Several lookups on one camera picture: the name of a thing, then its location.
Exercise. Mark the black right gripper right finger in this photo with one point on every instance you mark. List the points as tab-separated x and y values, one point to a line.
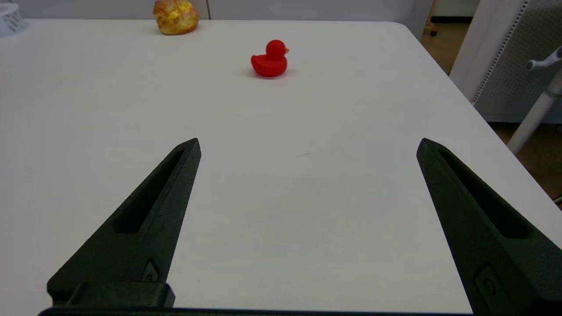
491	237

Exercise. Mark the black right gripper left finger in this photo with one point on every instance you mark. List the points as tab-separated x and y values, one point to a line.
145	232

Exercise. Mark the white side desk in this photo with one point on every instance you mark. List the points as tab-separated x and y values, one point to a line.
538	103

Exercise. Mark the white perforated panel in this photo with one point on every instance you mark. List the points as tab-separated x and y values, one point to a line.
505	57

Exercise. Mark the brown cream puff bread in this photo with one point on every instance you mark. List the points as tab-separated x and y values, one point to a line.
175	16

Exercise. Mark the white round tape dispenser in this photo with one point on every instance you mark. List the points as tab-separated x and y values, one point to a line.
9	19

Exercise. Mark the red rubber duck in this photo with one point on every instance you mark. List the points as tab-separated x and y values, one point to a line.
270	61

